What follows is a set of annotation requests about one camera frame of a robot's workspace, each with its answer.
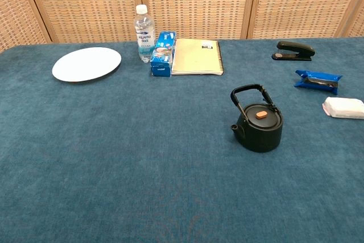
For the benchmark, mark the black cast iron kettle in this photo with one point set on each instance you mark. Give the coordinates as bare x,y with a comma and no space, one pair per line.
260,135

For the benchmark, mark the beige spiral notebook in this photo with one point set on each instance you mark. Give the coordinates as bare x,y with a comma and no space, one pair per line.
196,56

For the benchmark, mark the blue cardboard box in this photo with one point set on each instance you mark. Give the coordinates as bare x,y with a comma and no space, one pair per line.
162,55

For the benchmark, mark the clear plastic water bottle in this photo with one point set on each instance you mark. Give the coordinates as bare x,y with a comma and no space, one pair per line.
145,38

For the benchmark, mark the woven folding screen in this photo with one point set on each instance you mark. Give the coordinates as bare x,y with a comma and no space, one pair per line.
182,4

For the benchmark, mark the white round plate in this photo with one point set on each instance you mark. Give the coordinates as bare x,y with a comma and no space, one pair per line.
86,64

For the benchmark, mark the black stapler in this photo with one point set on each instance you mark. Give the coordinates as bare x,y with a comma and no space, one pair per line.
295,51

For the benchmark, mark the blue snack packet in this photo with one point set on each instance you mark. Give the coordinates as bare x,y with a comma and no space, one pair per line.
318,81

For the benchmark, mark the white tissue pack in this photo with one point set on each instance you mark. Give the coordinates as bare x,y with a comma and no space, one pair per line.
344,107

